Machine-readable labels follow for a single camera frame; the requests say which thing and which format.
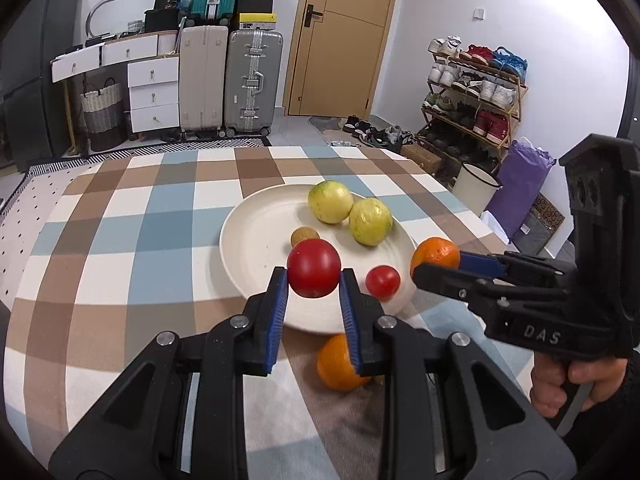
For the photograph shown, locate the white drawer desk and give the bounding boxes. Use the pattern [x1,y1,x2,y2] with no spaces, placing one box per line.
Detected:
[50,30,181,133]

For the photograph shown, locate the brown longan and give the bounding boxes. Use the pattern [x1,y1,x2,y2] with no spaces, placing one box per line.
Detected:
[291,227,321,249]

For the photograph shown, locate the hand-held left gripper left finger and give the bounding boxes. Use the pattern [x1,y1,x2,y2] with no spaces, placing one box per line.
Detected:
[47,266,291,480]

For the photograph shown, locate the small red tomato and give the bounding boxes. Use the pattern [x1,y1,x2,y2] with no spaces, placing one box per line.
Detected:
[365,265,402,297]

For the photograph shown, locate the pile of scattered shoes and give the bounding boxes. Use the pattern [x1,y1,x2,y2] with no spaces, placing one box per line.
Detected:
[340,114,416,153]

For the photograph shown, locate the black storage container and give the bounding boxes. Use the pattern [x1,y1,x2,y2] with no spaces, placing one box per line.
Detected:
[145,8,181,33]

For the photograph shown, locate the orange mandarin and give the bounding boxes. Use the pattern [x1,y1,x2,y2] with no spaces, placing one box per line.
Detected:
[316,333,373,392]
[410,237,461,277]

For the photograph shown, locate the white enamel bucket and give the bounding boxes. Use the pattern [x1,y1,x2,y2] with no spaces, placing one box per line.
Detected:
[452,162,502,218]

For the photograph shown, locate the dotted white sheet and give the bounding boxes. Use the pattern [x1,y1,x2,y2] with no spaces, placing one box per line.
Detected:
[0,157,118,311]

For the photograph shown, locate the grey doormat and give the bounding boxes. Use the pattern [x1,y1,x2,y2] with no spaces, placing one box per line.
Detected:
[307,116,351,141]

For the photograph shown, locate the purple bag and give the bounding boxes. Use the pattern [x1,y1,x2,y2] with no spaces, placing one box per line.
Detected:
[486,137,557,238]

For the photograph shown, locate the person's right hand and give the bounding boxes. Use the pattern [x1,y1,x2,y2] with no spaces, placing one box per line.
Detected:
[530,355,628,413]

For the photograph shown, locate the grey packaged cloth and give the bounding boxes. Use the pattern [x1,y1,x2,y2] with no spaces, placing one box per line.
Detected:
[512,195,566,256]

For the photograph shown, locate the cream round plate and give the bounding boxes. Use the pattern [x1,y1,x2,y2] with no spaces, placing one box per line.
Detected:
[219,184,418,335]

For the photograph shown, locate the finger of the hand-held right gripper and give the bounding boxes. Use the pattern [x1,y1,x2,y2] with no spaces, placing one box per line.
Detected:
[457,250,567,289]
[412,261,568,319]

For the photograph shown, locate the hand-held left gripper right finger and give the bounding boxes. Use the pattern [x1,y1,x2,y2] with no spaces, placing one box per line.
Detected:
[338,267,578,480]

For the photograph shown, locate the dark grey refrigerator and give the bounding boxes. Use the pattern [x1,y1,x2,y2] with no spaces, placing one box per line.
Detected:
[0,0,81,171]

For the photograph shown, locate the silver suitcase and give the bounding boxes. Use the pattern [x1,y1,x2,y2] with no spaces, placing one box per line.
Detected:
[223,29,284,136]

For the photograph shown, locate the checked tablecloth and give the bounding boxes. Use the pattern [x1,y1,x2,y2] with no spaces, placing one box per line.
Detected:
[0,146,538,480]

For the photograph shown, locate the woven laundry basket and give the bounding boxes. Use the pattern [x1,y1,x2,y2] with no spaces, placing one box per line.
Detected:
[80,77,126,152]

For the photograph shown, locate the rows of assorted sneakers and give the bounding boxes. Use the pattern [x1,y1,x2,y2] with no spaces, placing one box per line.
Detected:
[421,35,528,143]

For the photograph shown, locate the large red tomato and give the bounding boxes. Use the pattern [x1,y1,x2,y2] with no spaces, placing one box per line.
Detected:
[287,238,343,299]

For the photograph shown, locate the beige suitcase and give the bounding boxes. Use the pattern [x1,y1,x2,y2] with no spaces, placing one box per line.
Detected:
[179,25,229,133]

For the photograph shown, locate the brown woven box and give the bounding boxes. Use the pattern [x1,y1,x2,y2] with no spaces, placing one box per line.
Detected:
[400,142,443,176]

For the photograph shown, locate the green guava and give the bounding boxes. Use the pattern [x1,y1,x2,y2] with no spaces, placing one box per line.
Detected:
[307,180,352,225]

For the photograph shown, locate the curved metal bar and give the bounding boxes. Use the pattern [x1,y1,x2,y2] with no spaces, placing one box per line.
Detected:
[86,0,157,38]

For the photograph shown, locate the wooden shoe rack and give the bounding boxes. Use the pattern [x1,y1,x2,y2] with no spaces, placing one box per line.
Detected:
[417,50,529,171]

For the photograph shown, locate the white plastic bag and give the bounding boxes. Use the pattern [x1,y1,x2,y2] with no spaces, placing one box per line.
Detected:
[480,211,510,240]

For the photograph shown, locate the yellow spotted guava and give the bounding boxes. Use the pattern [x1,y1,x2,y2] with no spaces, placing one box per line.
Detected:
[348,198,393,247]

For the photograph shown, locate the wooden door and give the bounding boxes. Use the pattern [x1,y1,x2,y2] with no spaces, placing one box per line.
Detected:
[282,0,403,118]

